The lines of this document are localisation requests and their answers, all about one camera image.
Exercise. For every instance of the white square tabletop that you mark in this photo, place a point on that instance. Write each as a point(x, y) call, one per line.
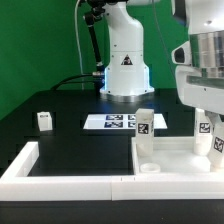
point(171, 155)

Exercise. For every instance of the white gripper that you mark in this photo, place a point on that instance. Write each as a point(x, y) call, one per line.
point(201, 92)

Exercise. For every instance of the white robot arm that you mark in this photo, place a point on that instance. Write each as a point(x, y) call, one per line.
point(127, 76)

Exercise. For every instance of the white U-shaped obstacle frame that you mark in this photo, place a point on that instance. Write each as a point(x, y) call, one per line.
point(17, 185)

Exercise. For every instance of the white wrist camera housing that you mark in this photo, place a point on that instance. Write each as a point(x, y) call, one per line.
point(182, 54)

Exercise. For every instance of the white sheet with markers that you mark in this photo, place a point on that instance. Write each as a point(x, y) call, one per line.
point(109, 121)

